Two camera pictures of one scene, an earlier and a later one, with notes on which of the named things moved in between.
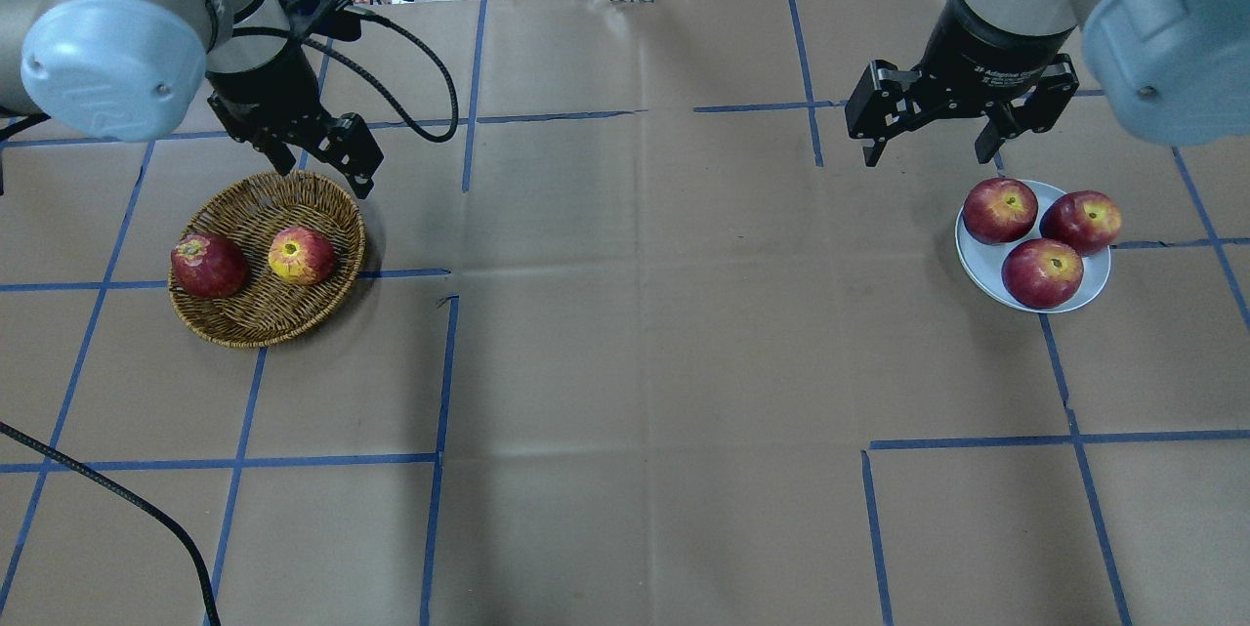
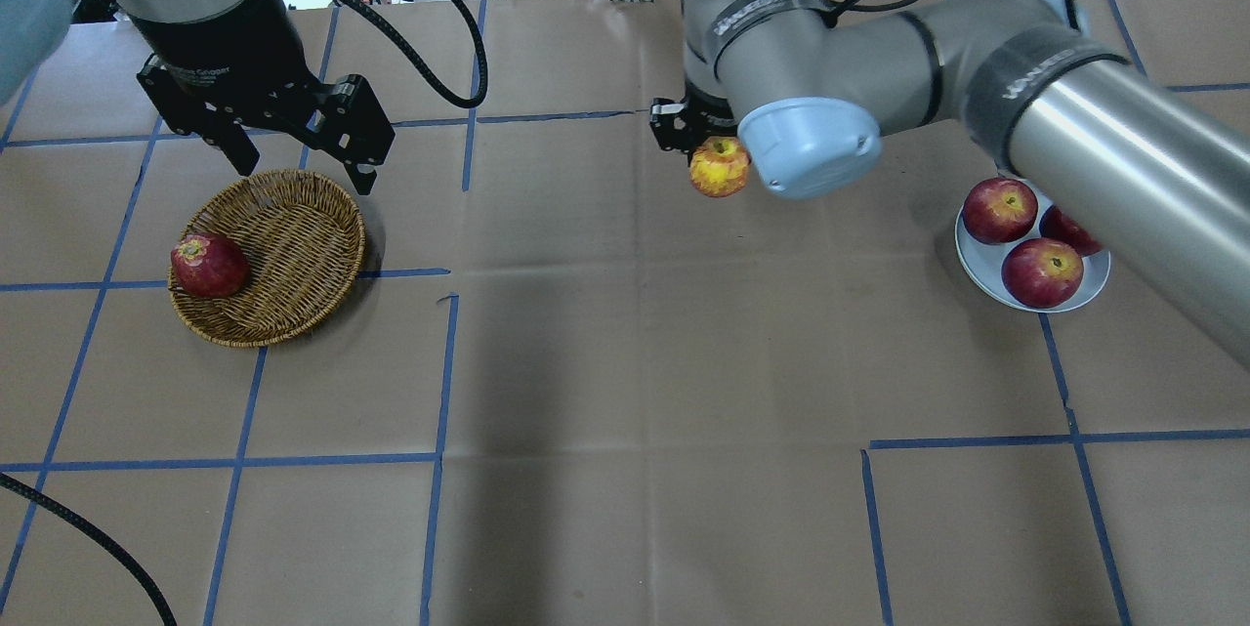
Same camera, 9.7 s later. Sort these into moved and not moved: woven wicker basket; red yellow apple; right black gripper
Moved: right black gripper; red yellow apple
Not moved: woven wicker basket
